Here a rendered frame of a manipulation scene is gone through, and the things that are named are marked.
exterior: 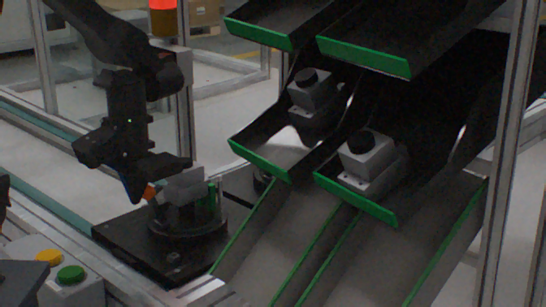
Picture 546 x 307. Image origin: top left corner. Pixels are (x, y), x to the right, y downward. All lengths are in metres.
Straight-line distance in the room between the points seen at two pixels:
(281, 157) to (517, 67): 0.30
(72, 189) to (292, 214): 0.65
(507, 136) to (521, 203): 0.82
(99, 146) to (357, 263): 0.39
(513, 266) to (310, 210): 0.51
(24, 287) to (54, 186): 0.63
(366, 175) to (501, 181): 0.15
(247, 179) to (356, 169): 0.62
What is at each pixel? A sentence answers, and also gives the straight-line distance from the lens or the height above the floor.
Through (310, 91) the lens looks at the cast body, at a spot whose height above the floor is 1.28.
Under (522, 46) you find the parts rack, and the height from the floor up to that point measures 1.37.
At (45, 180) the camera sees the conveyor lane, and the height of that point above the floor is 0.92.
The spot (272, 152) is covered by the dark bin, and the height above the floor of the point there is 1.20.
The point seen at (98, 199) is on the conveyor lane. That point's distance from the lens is 1.38.
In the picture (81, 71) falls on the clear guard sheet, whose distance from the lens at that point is 1.61.
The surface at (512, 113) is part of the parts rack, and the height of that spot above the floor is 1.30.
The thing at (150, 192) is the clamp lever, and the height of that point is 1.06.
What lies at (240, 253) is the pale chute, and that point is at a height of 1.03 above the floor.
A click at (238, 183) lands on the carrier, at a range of 1.27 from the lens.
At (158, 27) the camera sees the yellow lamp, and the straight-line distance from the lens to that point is 1.21.
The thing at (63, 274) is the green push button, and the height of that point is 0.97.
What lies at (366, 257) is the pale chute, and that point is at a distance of 0.84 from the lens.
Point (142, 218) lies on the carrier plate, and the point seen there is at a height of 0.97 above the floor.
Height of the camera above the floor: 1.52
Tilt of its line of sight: 23 degrees down
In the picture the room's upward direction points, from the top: straight up
